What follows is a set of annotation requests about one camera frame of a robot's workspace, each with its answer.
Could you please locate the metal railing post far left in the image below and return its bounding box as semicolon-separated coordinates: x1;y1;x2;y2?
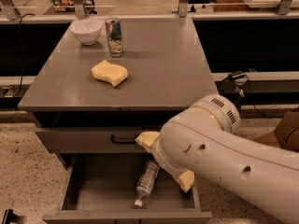
0;0;21;21

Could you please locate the tall metal drink can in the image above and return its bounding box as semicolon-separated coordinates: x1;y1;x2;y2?
105;17;123;57

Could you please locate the metal railing post middle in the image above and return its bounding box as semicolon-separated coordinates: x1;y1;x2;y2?
178;0;189;18

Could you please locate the closed grey top drawer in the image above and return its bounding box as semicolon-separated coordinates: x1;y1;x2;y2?
36;127;150;154

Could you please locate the black power adapter with cables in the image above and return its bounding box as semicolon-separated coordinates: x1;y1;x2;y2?
216;70;267;118

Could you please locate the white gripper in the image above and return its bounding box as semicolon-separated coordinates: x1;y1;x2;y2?
135;132;195;192

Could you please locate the brown cardboard box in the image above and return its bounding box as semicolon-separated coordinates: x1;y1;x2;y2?
255;111;299;152

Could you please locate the black cable on left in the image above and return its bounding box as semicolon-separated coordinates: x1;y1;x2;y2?
2;12;36;97

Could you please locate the metal railing post right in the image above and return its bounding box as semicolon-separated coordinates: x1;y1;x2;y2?
276;0;292;15

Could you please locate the black drawer handle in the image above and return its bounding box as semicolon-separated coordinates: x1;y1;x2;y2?
110;135;135;145

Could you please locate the grey cabinet with counter top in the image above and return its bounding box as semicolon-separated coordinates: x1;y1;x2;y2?
17;15;224;170

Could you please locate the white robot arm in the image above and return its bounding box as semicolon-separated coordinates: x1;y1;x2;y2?
136;94;299;224

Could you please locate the white bowl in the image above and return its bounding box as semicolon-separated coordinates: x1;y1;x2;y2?
69;19;102;45

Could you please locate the yellow sponge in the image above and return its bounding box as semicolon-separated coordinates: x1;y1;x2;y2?
91;60;128;87

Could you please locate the black object bottom left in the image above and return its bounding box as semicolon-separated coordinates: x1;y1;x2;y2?
1;209;23;224

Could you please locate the open grey middle drawer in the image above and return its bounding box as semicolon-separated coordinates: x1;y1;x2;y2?
43;153;212;224

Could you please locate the metal railing post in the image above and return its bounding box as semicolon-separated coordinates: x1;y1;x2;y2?
0;0;21;21
276;0;292;15
178;0;189;18
74;0;86;19

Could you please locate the clear plastic water bottle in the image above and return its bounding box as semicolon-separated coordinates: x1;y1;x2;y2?
135;160;160;207

